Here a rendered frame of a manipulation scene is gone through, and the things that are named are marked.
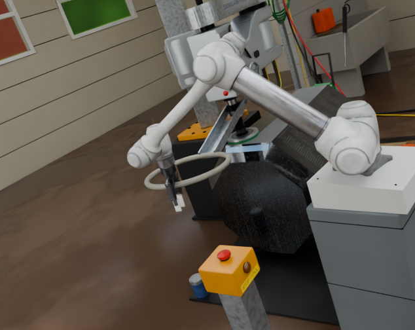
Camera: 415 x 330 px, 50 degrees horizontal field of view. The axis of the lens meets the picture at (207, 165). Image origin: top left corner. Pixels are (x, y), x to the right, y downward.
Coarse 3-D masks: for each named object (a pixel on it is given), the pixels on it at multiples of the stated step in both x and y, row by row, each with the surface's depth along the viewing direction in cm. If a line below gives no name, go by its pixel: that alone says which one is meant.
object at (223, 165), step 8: (208, 152) 257; (216, 152) 252; (224, 152) 247; (176, 160) 260; (184, 160) 260; (216, 168) 221; (224, 168) 225; (152, 176) 246; (200, 176) 217; (208, 176) 218; (152, 184) 226; (160, 184) 222; (176, 184) 217; (184, 184) 216
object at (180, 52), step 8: (184, 40) 340; (176, 48) 343; (184, 48) 341; (168, 56) 352; (176, 56) 346; (184, 56) 344; (176, 64) 349; (184, 64) 346; (192, 64) 346; (184, 72) 349
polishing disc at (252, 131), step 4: (248, 128) 296; (252, 128) 293; (256, 128) 290; (248, 132) 288; (252, 132) 286; (256, 132) 284; (232, 136) 292; (236, 136) 289; (240, 136) 286; (244, 136) 284; (248, 136) 281; (252, 136) 282; (228, 140) 287; (232, 140) 284; (236, 140) 282; (240, 140) 281
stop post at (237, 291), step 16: (240, 256) 121; (208, 272) 120; (224, 272) 117; (240, 272) 118; (256, 272) 124; (208, 288) 123; (224, 288) 120; (240, 288) 117; (256, 288) 127; (224, 304) 126; (240, 304) 122; (256, 304) 127; (240, 320) 126; (256, 320) 126
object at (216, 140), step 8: (240, 104) 280; (224, 112) 284; (240, 112) 279; (224, 120) 283; (232, 120) 270; (216, 128) 275; (224, 128) 275; (232, 128) 270; (208, 136) 267; (216, 136) 272; (224, 136) 261; (208, 144) 266; (216, 144) 265; (224, 144) 260; (200, 152) 259
